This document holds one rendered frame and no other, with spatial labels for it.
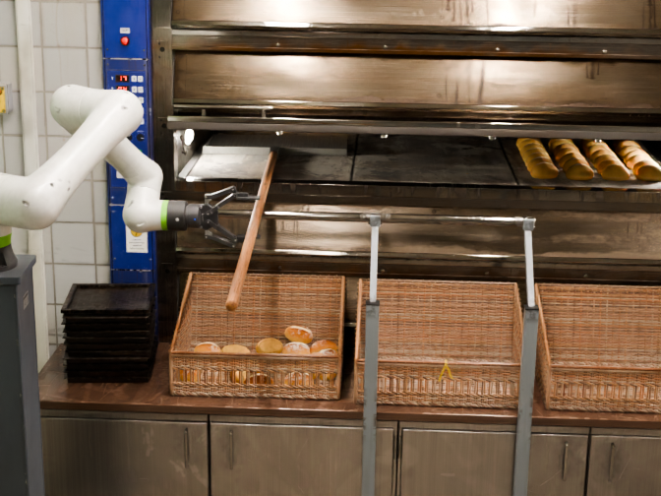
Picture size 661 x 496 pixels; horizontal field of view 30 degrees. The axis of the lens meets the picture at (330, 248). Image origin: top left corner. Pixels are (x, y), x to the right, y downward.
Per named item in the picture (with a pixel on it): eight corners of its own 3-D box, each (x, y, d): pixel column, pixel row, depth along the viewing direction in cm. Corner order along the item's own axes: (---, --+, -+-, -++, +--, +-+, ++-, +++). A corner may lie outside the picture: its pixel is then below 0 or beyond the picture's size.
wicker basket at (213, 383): (189, 343, 443) (188, 270, 436) (345, 347, 442) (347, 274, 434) (166, 397, 397) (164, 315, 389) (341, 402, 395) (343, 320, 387)
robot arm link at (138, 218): (124, 238, 377) (117, 222, 367) (128, 202, 383) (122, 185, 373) (169, 239, 377) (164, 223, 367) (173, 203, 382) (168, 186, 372)
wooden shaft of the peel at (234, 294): (237, 313, 298) (237, 301, 297) (224, 312, 298) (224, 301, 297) (277, 158, 462) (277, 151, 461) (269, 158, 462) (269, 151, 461)
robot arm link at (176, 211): (166, 234, 370) (165, 205, 368) (172, 224, 381) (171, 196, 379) (186, 235, 370) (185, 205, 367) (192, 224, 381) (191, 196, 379)
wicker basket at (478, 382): (355, 350, 439) (356, 276, 431) (514, 355, 437) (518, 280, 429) (351, 405, 393) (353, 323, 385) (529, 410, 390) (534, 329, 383)
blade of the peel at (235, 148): (346, 155, 470) (346, 149, 469) (203, 154, 470) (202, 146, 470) (346, 137, 504) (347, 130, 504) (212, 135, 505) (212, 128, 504)
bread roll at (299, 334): (313, 335, 434) (316, 324, 430) (310, 348, 429) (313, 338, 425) (285, 328, 433) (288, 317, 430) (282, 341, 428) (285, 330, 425)
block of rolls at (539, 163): (514, 145, 494) (514, 132, 492) (634, 148, 492) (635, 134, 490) (530, 179, 435) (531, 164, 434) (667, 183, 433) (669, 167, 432)
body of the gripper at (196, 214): (189, 199, 376) (219, 200, 376) (189, 225, 379) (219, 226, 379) (185, 205, 369) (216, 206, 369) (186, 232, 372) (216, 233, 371)
